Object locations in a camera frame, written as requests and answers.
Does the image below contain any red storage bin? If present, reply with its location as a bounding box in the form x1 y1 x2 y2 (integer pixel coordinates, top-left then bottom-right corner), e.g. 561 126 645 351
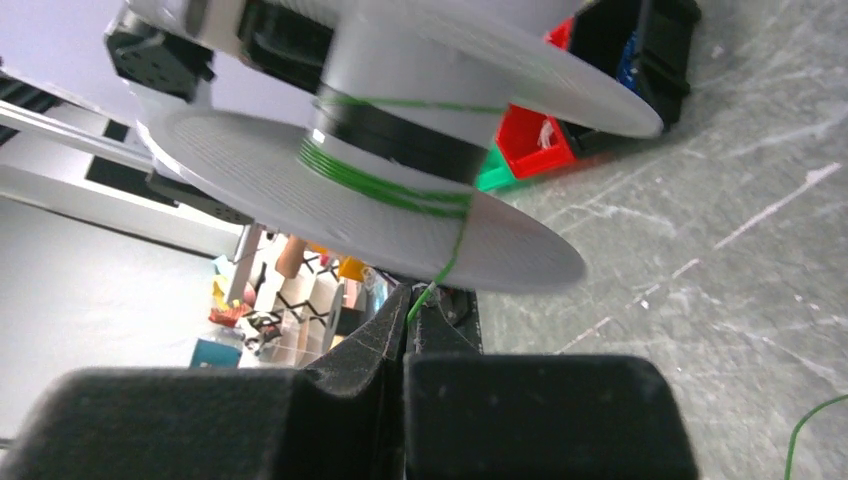
495 18 578 181

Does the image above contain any black storage bin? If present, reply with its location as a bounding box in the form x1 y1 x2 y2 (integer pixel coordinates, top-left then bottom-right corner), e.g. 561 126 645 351
567 0 702 132

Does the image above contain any green cable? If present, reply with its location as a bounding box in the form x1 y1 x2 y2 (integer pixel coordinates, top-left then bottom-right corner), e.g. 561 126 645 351
296 95 848 480

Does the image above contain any green storage bin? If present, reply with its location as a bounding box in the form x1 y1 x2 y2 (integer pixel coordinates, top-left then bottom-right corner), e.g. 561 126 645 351
476 143 518 192

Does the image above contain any white perforated filament spool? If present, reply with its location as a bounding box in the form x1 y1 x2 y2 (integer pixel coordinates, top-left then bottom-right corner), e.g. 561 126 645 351
142 1 663 294

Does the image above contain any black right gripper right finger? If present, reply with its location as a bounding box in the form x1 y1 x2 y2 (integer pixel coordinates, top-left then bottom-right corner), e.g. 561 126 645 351
402 289 699 479

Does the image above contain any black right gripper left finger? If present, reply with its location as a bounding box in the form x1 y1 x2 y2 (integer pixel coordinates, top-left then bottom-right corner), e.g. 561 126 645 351
1 287 411 479

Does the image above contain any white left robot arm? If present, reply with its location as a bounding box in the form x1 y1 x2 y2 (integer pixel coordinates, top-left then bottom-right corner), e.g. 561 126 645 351
1 1 245 258

